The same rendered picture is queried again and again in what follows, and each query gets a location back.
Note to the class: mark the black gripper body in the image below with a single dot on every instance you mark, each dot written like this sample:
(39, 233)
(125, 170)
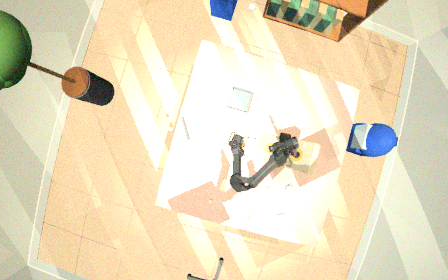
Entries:
(283, 136)

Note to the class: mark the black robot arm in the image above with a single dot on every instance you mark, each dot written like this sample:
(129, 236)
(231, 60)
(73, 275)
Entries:
(281, 152)

